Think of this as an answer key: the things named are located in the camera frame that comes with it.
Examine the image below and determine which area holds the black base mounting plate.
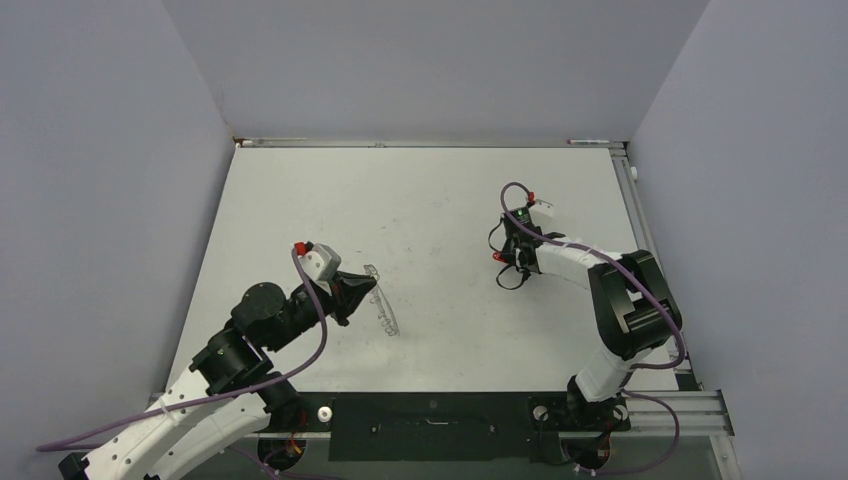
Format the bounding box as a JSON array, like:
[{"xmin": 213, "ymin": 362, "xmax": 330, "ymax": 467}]
[{"xmin": 264, "ymin": 391, "xmax": 631, "ymax": 464}]

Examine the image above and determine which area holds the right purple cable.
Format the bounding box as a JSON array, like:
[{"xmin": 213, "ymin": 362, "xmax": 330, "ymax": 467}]
[{"xmin": 500, "ymin": 182, "xmax": 688, "ymax": 477}]

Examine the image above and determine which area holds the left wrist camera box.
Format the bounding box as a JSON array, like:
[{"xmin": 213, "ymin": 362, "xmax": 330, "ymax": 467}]
[{"xmin": 294, "ymin": 242, "xmax": 342, "ymax": 283}]

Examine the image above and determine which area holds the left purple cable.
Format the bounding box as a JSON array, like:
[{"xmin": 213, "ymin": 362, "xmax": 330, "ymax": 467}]
[{"xmin": 36, "ymin": 246, "xmax": 330, "ymax": 480}]

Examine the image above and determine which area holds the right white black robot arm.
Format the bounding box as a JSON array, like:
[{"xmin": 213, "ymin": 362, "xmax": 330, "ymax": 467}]
[{"xmin": 493, "ymin": 203, "xmax": 685, "ymax": 428}]

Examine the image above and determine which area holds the marker pen at back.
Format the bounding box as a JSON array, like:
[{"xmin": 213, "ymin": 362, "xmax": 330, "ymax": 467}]
[{"xmin": 566, "ymin": 139, "xmax": 613, "ymax": 146}]

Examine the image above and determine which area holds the purple cable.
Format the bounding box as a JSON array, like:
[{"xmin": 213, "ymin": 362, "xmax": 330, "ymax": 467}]
[
  {"xmin": 500, "ymin": 182, "xmax": 688, "ymax": 477},
  {"xmin": 36, "ymin": 246, "xmax": 330, "ymax": 480}
]

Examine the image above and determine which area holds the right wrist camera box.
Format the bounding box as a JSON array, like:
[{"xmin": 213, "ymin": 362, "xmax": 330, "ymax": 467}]
[{"xmin": 527, "ymin": 192, "xmax": 556, "ymax": 223}]

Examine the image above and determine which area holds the aluminium rail edge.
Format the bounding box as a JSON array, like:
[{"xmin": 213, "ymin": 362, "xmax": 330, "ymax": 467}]
[
  {"xmin": 234, "ymin": 138, "xmax": 626, "ymax": 150},
  {"xmin": 610, "ymin": 148, "xmax": 694, "ymax": 376}
]

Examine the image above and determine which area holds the aluminium front frame rail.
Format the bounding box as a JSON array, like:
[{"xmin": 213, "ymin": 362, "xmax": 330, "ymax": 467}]
[{"xmin": 249, "ymin": 391, "xmax": 733, "ymax": 442}]

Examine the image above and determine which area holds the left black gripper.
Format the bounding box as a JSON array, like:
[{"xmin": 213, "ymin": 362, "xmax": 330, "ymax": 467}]
[{"xmin": 267, "ymin": 268, "xmax": 377, "ymax": 351}]

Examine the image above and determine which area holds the aluminium rail back edge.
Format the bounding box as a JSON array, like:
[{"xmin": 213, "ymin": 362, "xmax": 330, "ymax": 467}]
[{"xmin": 234, "ymin": 138, "xmax": 626, "ymax": 150}]

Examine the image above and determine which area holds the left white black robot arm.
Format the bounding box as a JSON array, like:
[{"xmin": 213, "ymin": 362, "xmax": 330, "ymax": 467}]
[{"xmin": 58, "ymin": 272, "xmax": 378, "ymax": 479}]

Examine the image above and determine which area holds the aluminium rail right edge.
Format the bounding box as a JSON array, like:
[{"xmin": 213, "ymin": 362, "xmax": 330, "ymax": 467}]
[{"xmin": 610, "ymin": 148, "xmax": 694, "ymax": 376}]

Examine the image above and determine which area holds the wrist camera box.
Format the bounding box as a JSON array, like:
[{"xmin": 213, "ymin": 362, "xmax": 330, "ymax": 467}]
[
  {"xmin": 527, "ymin": 192, "xmax": 556, "ymax": 223},
  {"xmin": 294, "ymin": 242, "xmax": 342, "ymax": 283}
]

